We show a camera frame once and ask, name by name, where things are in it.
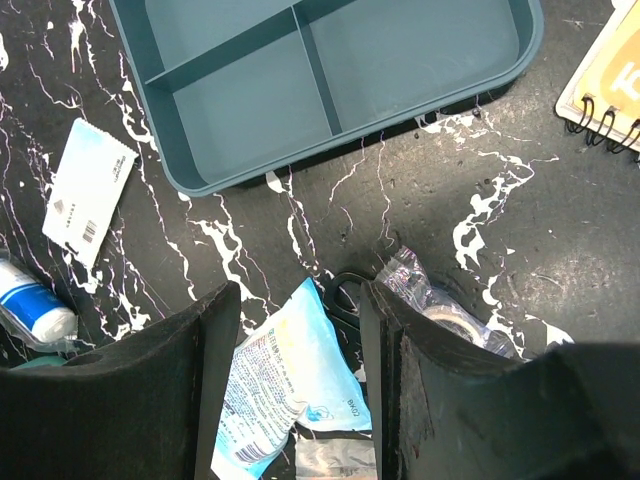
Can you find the green medicine kit box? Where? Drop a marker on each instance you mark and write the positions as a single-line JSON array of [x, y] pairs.
[[49, 360]]

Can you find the black handled scissors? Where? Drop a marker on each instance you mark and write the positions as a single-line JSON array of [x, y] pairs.
[[341, 306]]

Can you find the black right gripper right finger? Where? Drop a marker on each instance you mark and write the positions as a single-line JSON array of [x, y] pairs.
[[443, 408]]

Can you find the light blue sachet packet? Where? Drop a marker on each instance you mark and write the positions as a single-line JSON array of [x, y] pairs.
[[88, 184]]

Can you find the wrapped bandage roll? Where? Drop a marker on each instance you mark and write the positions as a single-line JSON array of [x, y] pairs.
[[33, 313]]

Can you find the teal divider tray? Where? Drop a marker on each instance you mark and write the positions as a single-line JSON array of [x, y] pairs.
[[234, 89]]

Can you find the blue cotton swab bag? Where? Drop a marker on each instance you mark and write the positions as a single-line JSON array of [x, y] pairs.
[[289, 371]]

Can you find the bag of cotton balls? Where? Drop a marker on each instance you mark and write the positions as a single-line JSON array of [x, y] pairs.
[[335, 455]]

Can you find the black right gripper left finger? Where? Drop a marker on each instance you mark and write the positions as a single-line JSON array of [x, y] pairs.
[[144, 407]]

